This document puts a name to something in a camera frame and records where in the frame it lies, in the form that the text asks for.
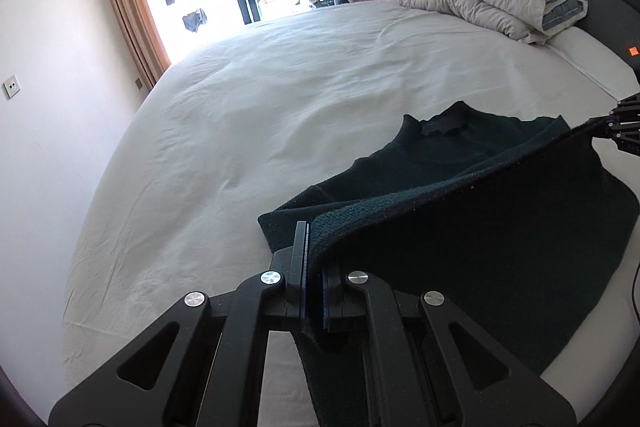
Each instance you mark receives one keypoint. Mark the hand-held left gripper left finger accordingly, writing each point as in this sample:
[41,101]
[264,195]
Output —
[303,267]

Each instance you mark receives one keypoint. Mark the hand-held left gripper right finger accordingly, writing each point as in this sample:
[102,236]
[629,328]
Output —
[332,302]

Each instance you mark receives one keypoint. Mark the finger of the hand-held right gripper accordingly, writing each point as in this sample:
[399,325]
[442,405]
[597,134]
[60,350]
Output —
[620,134]
[629,109]

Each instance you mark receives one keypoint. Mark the dark green sweater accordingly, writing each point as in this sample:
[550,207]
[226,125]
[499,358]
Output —
[500,232]

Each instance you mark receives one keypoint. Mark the bed with white sheet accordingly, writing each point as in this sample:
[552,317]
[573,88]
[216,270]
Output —
[250,107]

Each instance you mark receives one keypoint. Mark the small dark hanging garment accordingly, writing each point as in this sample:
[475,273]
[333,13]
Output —
[194,21]

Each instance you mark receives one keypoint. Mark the white wall socket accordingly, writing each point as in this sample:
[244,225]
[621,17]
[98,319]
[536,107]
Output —
[11,86]

